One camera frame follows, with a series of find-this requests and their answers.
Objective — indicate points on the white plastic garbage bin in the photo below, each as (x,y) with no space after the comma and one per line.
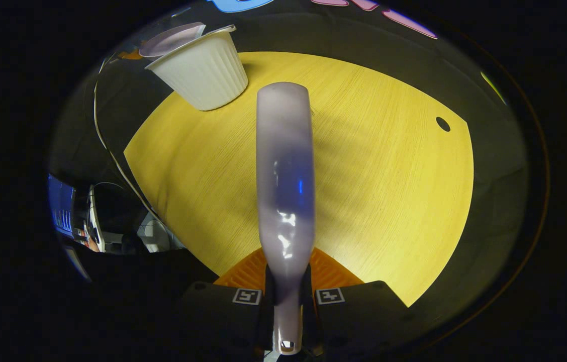
(203,75)

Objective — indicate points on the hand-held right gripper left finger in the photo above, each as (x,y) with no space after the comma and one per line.
(213,311)

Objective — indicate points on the pink dustpan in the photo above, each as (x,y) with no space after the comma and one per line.
(173,39)

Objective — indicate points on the dark office chair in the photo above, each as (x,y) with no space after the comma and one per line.
(112,211)

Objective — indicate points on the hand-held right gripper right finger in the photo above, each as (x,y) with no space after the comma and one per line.
(359,311)

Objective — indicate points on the small pink broom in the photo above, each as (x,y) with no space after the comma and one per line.
(286,176)

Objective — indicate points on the blue computer screen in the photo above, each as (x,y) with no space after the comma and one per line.
(61,203)

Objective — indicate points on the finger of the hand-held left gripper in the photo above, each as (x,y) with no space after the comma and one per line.
(131,54)

